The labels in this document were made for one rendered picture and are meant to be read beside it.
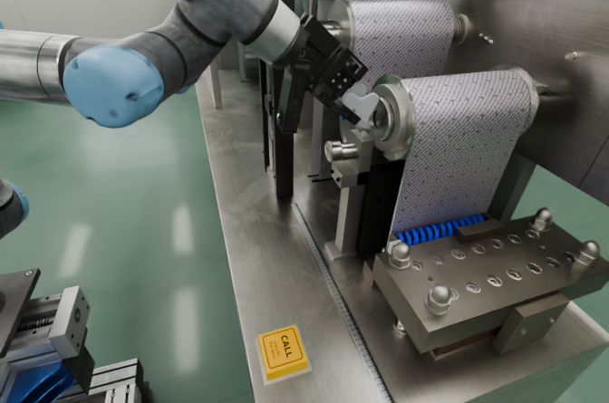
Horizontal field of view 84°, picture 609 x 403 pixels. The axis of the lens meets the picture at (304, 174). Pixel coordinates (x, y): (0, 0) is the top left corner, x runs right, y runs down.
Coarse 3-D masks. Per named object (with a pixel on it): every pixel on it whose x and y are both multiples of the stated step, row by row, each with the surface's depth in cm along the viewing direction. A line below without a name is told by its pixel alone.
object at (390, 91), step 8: (376, 88) 58; (384, 88) 56; (392, 88) 54; (384, 96) 56; (392, 96) 54; (400, 96) 53; (392, 104) 54; (400, 104) 53; (400, 112) 53; (400, 120) 53; (400, 128) 53; (392, 136) 56; (400, 136) 54; (376, 144) 61; (384, 144) 58; (392, 144) 56; (400, 144) 56
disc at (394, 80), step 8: (384, 80) 57; (392, 80) 55; (400, 80) 53; (400, 88) 54; (408, 88) 52; (408, 96) 52; (408, 104) 52; (408, 112) 52; (408, 120) 53; (408, 128) 53; (408, 136) 53; (408, 144) 54; (384, 152) 61; (392, 152) 59; (400, 152) 56
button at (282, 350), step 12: (264, 336) 59; (276, 336) 59; (288, 336) 59; (264, 348) 57; (276, 348) 57; (288, 348) 57; (300, 348) 57; (264, 360) 56; (276, 360) 56; (288, 360) 56; (300, 360) 56; (276, 372) 55; (288, 372) 56
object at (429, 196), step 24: (432, 168) 60; (456, 168) 62; (480, 168) 64; (504, 168) 66; (408, 192) 61; (432, 192) 63; (456, 192) 65; (480, 192) 68; (408, 216) 65; (432, 216) 67; (456, 216) 70
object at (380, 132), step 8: (384, 104) 55; (376, 112) 59; (384, 112) 55; (392, 112) 55; (368, 120) 61; (376, 120) 58; (384, 120) 56; (392, 120) 55; (376, 128) 59; (384, 128) 56; (392, 128) 55; (376, 136) 59; (384, 136) 56
